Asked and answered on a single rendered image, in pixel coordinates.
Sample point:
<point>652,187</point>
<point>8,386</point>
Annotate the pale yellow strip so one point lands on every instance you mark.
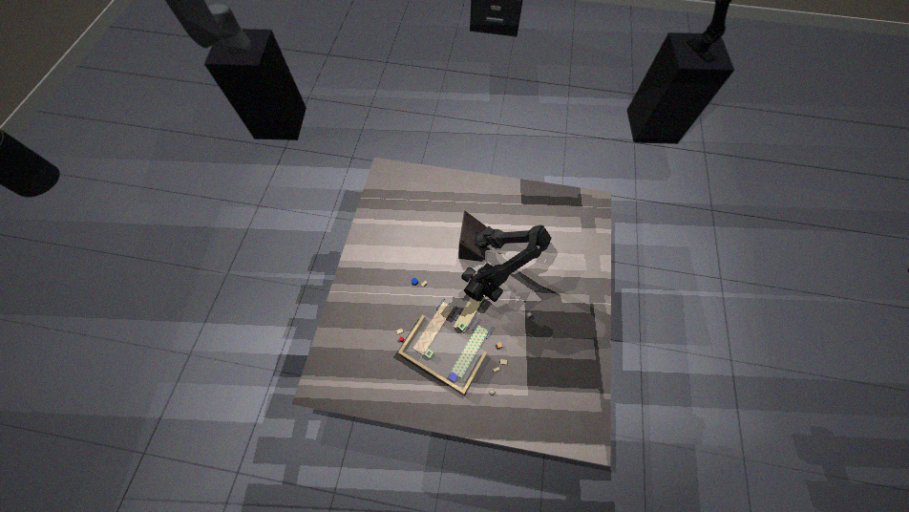
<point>468,313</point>

